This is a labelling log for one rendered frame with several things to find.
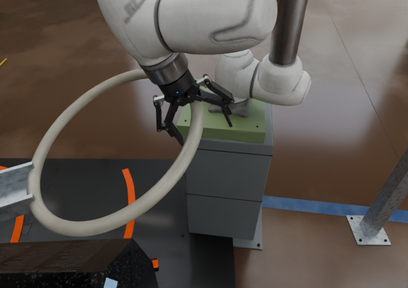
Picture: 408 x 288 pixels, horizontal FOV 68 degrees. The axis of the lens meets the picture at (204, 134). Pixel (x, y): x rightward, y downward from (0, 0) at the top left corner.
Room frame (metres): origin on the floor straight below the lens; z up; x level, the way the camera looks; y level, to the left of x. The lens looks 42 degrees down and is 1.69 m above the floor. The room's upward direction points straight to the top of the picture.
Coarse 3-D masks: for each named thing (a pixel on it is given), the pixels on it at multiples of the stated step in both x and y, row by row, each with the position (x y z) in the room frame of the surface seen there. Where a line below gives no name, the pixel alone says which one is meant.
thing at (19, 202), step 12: (12, 168) 0.50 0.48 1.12; (24, 168) 0.51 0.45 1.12; (0, 180) 0.49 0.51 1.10; (12, 180) 0.49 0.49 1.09; (24, 180) 0.50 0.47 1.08; (0, 192) 0.47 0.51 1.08; (12, 192) 0.46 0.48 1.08; (24, 192) 0.46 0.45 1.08; (0, 204) 0.40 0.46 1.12; (12, 204) 0.40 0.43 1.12; (24, 204) 0.41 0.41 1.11; (0, 216) 0.39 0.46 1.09; (12, 216) 0.39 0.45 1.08
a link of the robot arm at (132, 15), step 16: (112, 0) 0.49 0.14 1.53; (128, 0) 0.48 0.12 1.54; (144, 0) 0.49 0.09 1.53; (112, 16) 0.49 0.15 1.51; (128, 16) 0.48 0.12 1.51; (144, 16) 0.47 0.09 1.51; (112, 32) 0.51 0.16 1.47; (128, 32) 0.48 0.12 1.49; (144, 32) 0.47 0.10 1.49; (128, 48) 0.50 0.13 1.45; (144, 48) 0.48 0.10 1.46; (160, 48) 0.47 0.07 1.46; (144, 64) 0.51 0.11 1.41
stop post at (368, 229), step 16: (400, 160) 1.02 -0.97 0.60; (400, 176) 0.97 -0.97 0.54; (384, 192) 1.00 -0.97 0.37; (400, 192) 0.95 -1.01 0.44; (384, 208) 0.95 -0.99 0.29; (352, 224) 1.03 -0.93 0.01; (368, 224) 0.97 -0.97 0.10; (384, 224) 0.95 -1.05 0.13; (368, 240) 0.92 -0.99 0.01; (384, 240) 0.92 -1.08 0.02
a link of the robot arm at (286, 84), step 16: (288, 0) 0.95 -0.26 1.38; (304, 0) 0.96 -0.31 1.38; (288, 16) 0.96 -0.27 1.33; (304, 16) 0.99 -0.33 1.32; (272, 32) 1.02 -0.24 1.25; (288, 32) 0.97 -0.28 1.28; (272, 48) 1.01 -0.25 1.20; (288, 48) 0.98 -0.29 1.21; (272, 64) 1.01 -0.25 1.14; (288, 64) 0.99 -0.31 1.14; (256, 80) 1.03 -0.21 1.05; (272, 80) 0.98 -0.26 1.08; (288, 80) 0.97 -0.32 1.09; (304, 80) 0.99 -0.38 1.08; (256, 96) 1.02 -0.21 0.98; (272, 96) 0.99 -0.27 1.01; (288, 96) 0.96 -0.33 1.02; (304, 96) 0.97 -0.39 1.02
